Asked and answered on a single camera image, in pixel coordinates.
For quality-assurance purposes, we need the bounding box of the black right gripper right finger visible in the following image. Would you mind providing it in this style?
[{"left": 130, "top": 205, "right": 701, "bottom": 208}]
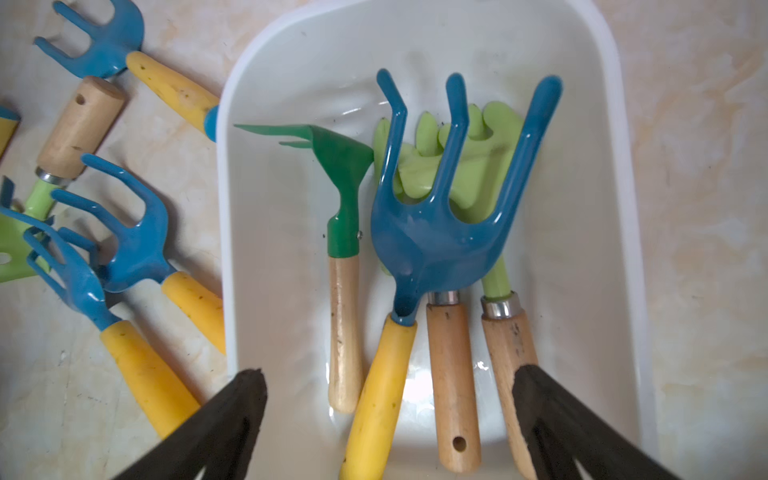
[{"left": 512, "top": 364, "right": 676, "bottom": 479}]

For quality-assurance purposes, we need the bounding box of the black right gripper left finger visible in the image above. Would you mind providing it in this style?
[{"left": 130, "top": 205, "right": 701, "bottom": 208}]
[{"left": 117, "top": 369, "right": 268, "bottom": 479}]

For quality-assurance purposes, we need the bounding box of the light green rake wooden handle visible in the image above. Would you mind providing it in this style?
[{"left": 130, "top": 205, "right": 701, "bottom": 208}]
[{"left": 395, "top": 101, "right": 538, "bottom": 479}]

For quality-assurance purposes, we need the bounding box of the dark green hoe wooden handle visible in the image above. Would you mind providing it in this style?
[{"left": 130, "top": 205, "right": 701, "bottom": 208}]
[{"left": 237, "top": 124, "right": 374, "bottom": 414}]

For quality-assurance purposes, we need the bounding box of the green fork rake wooden handle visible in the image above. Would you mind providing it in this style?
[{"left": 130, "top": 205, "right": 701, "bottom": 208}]
[{"left": 1, "top": 76, "right": 127, "bottom": 282}]

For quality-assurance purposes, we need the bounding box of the white plastic storage box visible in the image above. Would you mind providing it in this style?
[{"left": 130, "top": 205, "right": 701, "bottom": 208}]
[{"left": 217, "top": 1, "right": 658, "bottom": 479}]

